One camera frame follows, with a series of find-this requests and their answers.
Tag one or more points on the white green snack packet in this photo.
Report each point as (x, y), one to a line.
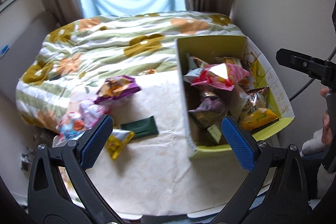
(195, 64)

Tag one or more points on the dark green snack packet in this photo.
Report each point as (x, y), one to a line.
(140, 127)

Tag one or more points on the small yellow snack packet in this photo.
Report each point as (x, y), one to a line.
(118, 141)

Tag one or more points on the floral blanket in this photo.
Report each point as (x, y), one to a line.
(105, 40)

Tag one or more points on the lilac snack packet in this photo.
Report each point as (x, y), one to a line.
(90, 109)

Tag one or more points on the blue red snack packet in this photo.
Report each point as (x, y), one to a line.
(71, 127)

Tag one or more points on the pale green snack packet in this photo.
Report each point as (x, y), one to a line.
(215, 133)

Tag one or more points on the pink snack packet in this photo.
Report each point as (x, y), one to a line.
(223, 74)

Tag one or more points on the grey cloth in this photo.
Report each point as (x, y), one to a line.
(312, 142)

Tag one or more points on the dark blue cloth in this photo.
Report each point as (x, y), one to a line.
(312, 176)

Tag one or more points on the grey purple snack packet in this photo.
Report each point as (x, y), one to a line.
(210, 108)

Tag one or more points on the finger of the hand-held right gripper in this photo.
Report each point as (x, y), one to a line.
(296, 61)

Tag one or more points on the grey headboard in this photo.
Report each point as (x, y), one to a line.
(23, 37)

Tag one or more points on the brown yellow snack packet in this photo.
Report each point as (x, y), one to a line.
(258, 116)

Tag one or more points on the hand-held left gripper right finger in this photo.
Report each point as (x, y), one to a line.
(237, 145)

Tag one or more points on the green cardboard box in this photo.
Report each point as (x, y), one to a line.
(183, 87)

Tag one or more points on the small blue item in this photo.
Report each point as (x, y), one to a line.
(3, 51)

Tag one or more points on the beige snack packet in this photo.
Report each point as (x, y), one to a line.
(240, 100)

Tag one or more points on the person's right hand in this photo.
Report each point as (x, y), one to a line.
(326, 127)

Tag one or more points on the white orange chips packet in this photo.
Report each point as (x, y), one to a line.
(229, 61)

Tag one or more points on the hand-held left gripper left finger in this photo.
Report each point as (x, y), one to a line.
(97, 142)

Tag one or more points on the orange white snack packet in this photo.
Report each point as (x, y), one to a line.
(148, 72)

